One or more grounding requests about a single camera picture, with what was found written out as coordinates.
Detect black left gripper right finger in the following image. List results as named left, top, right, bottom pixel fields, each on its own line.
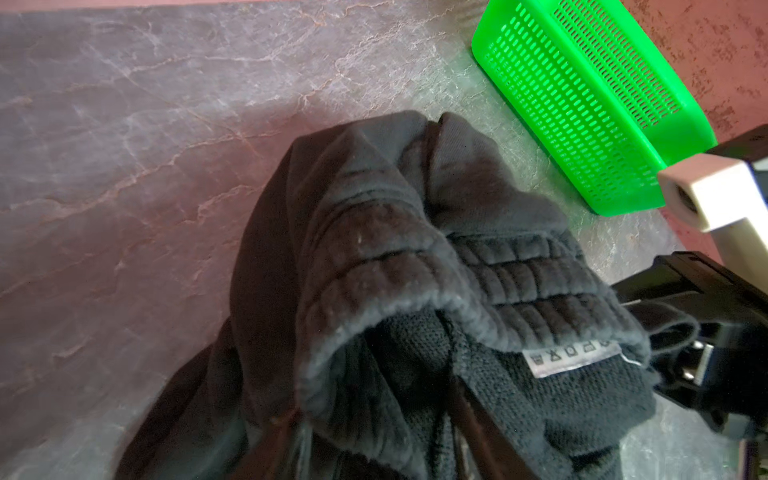
left=447, top=377, right=537, bottom=479

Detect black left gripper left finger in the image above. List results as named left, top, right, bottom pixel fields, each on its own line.
left=230, top=408, right=300, bottom=480

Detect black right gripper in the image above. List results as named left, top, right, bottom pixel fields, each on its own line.
left=613, top=251, right=767, bottom=438

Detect black shorts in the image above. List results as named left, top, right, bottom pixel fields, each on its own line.
left=115, top=111, right=660, bottom=479

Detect green plastic basket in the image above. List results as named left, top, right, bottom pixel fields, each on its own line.
left=471, top=0, right=717, bottom=216

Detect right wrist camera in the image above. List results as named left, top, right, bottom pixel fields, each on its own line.
left=657, top=153, right=767, bottom=292

